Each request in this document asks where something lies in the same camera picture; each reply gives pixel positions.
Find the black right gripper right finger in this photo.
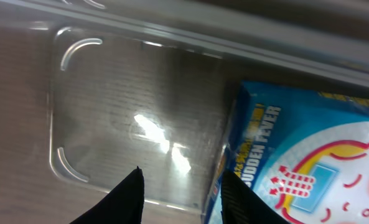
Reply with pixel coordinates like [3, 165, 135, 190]
[221, 170, 289, 224]

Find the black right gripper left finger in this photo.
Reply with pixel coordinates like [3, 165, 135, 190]
[70, 167, 144, 224]

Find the blue Kool Fever box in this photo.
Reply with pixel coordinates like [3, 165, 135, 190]
[217, 82, 369, 223]

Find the clear plastic container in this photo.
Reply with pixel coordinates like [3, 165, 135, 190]
[0, 1, 369, 223]

